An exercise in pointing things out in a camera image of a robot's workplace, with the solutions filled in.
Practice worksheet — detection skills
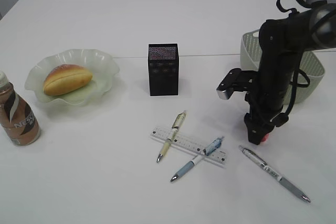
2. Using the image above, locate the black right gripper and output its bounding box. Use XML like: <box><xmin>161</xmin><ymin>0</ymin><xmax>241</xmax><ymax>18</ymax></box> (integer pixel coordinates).
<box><xmin>244</xmin><ymin>108</ymin><xmax>289</xmax><ymax>145</ymax></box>

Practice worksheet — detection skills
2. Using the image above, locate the pink correction tape dispenser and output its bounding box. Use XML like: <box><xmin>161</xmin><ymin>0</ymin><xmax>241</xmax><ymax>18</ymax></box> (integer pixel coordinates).
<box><xmin>261</xmin><ymin>134</ymin><xmax>269</xmax><ymax>142</ymax></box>

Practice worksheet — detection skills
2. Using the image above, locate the white grey grip pen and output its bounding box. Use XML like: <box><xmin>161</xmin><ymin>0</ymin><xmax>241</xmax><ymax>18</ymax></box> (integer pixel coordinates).
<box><xmin>239</xmin><ymin>145</ymin><xmax>311</xmax><ymax>203</ymax></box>

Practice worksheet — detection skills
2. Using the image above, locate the clear plastic ruler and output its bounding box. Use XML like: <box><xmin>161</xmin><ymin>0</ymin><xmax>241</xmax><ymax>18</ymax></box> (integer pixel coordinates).
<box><xmin>150</xmin><ymin>126</ymin><xmax>227</xmax><ymax>168</ymax></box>

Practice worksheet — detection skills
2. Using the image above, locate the toy bread bun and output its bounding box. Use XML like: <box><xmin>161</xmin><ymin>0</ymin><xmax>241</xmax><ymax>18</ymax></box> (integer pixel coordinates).
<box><xmin>43</xmin><ymin>64</ymin><xmax>93</xmax><ymax>96</ymax></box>

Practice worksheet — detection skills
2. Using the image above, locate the brown coffee drink bottle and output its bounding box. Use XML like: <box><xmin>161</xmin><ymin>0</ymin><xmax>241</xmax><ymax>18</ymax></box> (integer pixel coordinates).
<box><xmin>1</xmin><ymin>71</ymin><xmax>41</xmax><ymax>146</ymax></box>

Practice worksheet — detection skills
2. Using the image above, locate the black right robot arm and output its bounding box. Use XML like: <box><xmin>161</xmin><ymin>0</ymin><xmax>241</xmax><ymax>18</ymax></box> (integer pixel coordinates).
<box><xmin>244</xmin><ymin>3</ymin><xmax>335</xmax><ymax>145</ymax></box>

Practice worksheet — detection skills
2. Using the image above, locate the blue clip pen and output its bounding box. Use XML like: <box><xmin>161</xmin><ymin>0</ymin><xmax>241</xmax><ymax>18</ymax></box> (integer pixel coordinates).
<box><xmin>170</xmin><ymin>136</ymin><xmax>226</xmax><ymax>182</ymax></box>

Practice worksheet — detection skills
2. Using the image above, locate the cream barrel pen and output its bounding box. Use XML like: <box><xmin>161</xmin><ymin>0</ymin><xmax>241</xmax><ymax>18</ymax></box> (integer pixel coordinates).
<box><xmin>156</xmin><ymin>110</ymin><xmax>187</xmax><ymax>163</ymax></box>

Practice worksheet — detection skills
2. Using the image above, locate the pale green plastic basket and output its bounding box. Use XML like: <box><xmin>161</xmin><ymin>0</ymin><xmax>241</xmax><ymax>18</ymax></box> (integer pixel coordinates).
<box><xmin>240</xmin><ymin>30</ymin><xmax>325</xmax><ymax>103</ymax></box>

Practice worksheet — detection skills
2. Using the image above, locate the black mesh pen holder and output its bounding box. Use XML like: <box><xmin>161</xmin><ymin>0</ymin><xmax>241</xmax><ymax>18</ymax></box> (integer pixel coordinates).
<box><xmin>148</xmin><ymin>44</ymin><xmax>179</xmax><ymax>96</ymax></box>

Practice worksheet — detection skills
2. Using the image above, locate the pale green ruffled glass plate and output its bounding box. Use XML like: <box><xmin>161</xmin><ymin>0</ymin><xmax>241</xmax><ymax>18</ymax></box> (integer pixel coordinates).
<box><xmin>25</xmin><ymin>49</ymin><xmax>120</xmax><ymax>105</ymax></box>

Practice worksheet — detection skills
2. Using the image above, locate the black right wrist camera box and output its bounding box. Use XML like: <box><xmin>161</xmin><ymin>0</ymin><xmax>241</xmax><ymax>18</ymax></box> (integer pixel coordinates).
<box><xmin>216</xmin><ymin>68</ymin><xmax>258</xmax><ymax>100</ymax></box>

